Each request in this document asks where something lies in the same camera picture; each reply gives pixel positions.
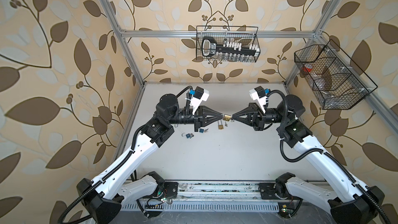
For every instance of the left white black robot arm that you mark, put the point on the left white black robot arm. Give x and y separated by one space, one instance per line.
102 196

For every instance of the back black wire basket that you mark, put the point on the back black wire basket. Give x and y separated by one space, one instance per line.
244 34

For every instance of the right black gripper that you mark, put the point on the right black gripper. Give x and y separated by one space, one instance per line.
256 119

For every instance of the black socket tool set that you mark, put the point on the black socket tool set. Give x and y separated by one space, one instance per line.
210 47

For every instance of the small brass padlock with keys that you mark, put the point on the small brass padlock with keys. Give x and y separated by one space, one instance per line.
226 119

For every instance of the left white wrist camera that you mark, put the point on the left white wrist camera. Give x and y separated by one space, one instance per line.
197 96

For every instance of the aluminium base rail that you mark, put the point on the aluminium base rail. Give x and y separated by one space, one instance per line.
212 196

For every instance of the blue padlock with keys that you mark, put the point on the blue padlock with keys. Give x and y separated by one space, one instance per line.
188 135

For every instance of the side black wire basket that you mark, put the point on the side black wire basket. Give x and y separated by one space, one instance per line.
339 81

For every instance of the red item in basket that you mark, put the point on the red item in basket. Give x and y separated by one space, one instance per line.
307 68

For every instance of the large brass padlock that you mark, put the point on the large brass padlock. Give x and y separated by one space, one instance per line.
220 125

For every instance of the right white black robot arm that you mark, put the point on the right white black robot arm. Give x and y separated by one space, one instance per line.
350 200

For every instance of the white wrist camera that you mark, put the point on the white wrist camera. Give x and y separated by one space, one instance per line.
260 94
197 96

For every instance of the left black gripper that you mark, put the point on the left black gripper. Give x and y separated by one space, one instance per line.
203 116

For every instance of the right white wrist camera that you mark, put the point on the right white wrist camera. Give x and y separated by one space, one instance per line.
260 94

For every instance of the blue padlock open shackle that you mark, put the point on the blue padlock open shackle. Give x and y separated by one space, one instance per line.
201 130

